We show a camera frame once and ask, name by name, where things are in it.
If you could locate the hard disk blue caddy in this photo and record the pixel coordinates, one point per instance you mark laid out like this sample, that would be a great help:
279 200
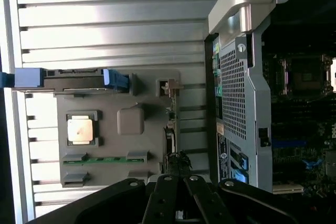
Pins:
73 79

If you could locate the white PCI expansion slot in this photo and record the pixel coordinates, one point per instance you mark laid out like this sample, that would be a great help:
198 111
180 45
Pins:
287 188

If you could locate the green RAM stick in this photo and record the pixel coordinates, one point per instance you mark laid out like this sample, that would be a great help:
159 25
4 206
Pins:
110 160

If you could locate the silver CPU chip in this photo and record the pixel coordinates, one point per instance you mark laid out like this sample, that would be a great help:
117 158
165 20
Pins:
80 130

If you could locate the black case latch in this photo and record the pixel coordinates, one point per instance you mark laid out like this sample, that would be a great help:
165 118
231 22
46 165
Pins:
263 133

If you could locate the green motherboard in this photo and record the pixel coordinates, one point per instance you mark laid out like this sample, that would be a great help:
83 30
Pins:
288 155

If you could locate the blue expansion slot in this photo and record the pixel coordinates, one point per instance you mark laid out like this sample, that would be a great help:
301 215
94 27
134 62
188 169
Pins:
288 142

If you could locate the grey parts rack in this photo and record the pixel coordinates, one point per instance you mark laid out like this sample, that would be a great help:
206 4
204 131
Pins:
110 140

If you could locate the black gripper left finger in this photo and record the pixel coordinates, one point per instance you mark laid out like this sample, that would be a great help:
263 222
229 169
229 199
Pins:
160 197

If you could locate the black open PC case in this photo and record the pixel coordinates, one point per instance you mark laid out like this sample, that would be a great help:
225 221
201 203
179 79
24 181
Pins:
236 90

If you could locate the CPU socket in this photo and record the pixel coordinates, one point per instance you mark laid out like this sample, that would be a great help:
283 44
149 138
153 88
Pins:
304 77

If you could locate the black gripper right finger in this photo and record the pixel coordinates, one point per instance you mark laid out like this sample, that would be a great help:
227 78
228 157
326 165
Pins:
202 197

